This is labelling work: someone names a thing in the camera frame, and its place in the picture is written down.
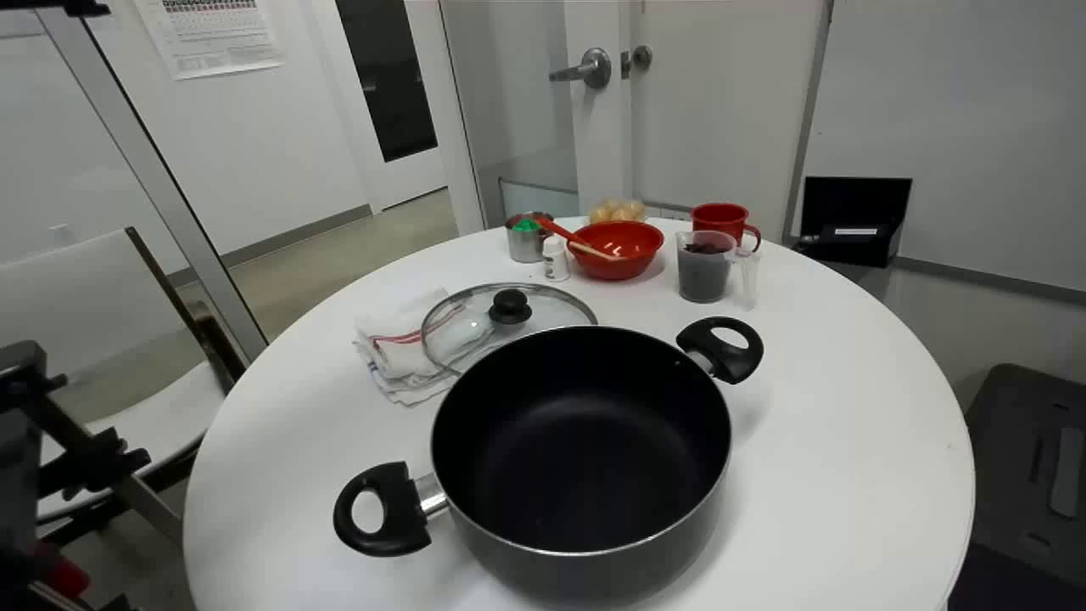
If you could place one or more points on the black stool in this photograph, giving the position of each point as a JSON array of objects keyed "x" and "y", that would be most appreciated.
[{"x": 1030, "y": 530}]

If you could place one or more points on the white cloth with red stripes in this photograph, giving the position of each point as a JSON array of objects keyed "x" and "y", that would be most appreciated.
[{"x": 389, "y": 344}]

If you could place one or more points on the pile of beige round foods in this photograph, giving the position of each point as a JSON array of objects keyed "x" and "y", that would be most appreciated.
[{"x": 613, "y": 212}]

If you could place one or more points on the red plastic bowl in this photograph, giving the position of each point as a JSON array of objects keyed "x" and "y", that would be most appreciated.
[{"x": 632, "y": 241}]

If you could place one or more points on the small metal cup with toys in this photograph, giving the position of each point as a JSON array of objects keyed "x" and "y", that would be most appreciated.
[{"x": 527, "y": 235}]

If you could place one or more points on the black wall-mounted tray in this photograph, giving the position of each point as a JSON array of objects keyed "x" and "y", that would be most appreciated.
[{"x": 855, "y": 219}]

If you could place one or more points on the black camera stand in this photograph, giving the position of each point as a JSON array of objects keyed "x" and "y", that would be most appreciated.
[{"x": 45, "y": 452}]

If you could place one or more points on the orange spoon in bowl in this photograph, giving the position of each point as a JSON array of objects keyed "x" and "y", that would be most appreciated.
[{"x": 571, "y": 237}]

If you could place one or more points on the large black cooking pot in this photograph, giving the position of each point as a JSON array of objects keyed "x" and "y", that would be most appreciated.
[{"x": 579, "y": 464}]

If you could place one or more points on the red mug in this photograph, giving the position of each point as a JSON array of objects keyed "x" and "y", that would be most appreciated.
[{"x": 732, "y": 219}]

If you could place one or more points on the white framed notice sign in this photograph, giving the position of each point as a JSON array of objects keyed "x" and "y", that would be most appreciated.
[{"x": 205, "y": 37}]

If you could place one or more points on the glass lid with black knob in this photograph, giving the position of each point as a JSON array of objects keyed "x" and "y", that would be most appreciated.
[{"x": 476, "y": 319}]

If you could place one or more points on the silver door lock knob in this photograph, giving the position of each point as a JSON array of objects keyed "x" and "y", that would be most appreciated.
[{"x": 636, "y": 57}]

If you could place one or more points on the small white bottle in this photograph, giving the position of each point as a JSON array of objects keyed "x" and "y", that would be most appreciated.
[{"x": 551, "y": 258}]

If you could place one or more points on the silver door lever handle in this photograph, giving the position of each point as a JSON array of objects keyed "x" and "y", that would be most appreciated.
[{"x": 592, "y": 70}]

